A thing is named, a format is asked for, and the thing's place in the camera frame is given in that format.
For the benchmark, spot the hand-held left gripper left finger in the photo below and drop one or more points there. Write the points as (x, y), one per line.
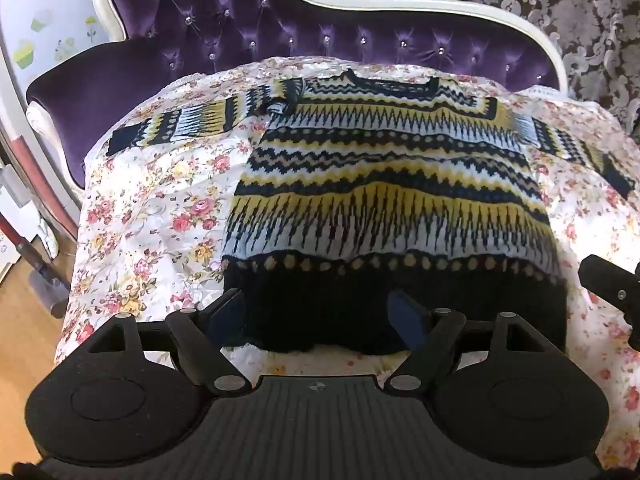
(226, 317)

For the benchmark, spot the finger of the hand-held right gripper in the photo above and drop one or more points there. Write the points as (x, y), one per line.
(607, 280)

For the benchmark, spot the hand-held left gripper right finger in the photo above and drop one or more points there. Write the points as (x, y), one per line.
(406, 316)

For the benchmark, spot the yellow black patterned knit sweater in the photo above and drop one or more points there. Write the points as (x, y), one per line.
(380, 200)

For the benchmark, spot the floral quilted blanket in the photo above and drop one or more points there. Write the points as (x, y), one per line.
(155, 220)

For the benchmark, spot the red grey stick vacuum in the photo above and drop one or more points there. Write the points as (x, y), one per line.
(45, 270)

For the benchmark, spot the purple tufted sofa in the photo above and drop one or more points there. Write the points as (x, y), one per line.
(240, 25)

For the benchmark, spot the cupcake wall stickers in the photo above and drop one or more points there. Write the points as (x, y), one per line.
(30, 50)

